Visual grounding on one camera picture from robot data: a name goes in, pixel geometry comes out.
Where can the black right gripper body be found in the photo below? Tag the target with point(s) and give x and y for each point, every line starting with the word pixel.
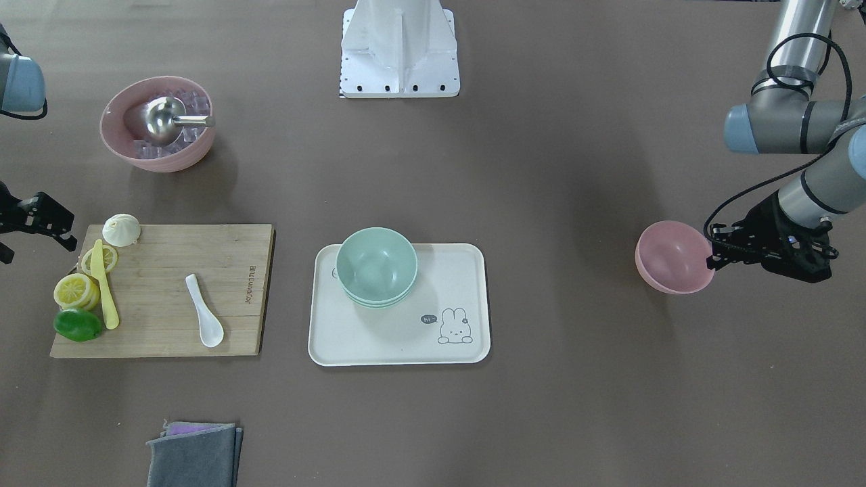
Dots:
pixel 27 215

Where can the green bowl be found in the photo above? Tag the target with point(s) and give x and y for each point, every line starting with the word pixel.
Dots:
pixel 376 267

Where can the white rabbit tray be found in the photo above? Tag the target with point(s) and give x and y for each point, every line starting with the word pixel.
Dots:
pixel 444 320

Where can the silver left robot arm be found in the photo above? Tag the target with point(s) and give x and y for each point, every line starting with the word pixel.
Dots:
pixel 801 103

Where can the yellow plastic knife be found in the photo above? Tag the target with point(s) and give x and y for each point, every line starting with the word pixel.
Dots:
pixel 98 271

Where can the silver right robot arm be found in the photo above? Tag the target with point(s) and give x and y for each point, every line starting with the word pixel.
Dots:
pixel 23 97

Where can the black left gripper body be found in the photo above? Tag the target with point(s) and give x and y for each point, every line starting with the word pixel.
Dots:
pixel 766 218

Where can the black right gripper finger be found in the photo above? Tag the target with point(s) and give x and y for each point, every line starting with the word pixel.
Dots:
pixel 45 216

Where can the white garlic bulb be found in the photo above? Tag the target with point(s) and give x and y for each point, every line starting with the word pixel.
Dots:
pixel 121 230

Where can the pink bowl with ice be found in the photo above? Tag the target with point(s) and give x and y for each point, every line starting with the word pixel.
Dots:
pixel 190 146

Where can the lemon slice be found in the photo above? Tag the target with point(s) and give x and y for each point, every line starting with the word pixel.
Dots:
pixel 110 259

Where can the white ceramic spoon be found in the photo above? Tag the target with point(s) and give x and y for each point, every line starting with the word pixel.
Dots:
pixel 211 332

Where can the green lime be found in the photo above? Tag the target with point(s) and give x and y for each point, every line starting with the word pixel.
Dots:
pixel 77 324

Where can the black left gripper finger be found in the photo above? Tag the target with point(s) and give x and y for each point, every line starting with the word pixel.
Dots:
pixel 727 246

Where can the purple cloth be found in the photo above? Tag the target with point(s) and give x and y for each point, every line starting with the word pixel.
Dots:
pixel 188 427

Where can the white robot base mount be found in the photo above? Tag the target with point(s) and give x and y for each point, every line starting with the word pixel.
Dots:
pixel 398 49

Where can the half lemon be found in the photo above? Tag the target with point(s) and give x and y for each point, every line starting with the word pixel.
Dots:
pixel 76 290

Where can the metal ice scoop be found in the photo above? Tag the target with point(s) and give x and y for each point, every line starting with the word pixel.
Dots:
pixel 164 119

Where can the wooden cutting board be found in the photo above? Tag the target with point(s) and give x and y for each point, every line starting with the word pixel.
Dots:
pixel 157 316

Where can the grey cloth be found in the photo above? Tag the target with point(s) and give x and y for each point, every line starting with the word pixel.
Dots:
pixel 204 459

